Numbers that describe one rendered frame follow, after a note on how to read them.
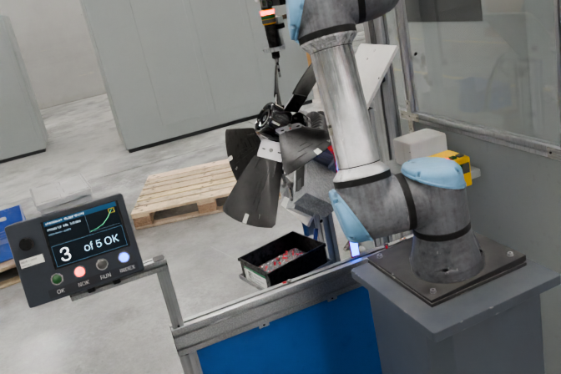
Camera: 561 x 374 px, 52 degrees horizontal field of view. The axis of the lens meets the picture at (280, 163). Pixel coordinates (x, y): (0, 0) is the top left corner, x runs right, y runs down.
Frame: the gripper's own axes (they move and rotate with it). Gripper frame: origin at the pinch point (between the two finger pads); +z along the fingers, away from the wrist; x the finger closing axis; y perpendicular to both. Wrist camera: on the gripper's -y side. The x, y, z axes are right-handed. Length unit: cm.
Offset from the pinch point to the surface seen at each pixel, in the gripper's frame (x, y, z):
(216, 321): -43, 82, -40
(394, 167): 47, 79, 18
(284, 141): -5.9, 47.6, -11.5
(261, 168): -11, 58, 2
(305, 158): -5, 50, -26
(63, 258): -73, 50, -45
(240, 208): -21, 69, 2
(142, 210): -42, 151, 271
